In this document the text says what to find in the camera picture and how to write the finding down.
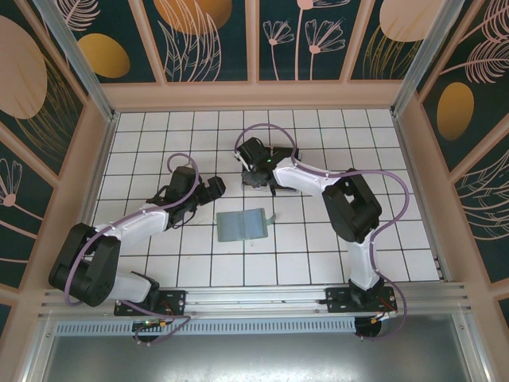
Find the grey metal panel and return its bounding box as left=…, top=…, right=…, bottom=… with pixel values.
left=41, top=333, right=476, bottom=382

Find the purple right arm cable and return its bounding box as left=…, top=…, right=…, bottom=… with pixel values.
left=234, top=123, right=410, bottom=342

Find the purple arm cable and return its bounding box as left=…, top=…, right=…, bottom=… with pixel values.
left=63, top=153, right=200, bottom=346
left=234, top=123, right=410, bottom=342

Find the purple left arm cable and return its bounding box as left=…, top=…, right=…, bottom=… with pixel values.
left=63, top=153, right=200, bottom=346

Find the aluminium side rail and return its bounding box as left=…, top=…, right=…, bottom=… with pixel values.
left=392, top=113, right=453, bottom=284
left=65, top=114, right=120, bottom=288

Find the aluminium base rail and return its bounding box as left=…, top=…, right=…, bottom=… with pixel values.
left=39, top=281, right=470, bottom=319

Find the grey slotted cable duct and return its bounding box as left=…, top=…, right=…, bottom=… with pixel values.
left=55, top=318, right=357, bottom=336

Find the aluminium frame post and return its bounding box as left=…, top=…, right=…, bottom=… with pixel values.
left=391, top=0, right=458, bottom=116
left=33, top=0, right=120, bottom=123

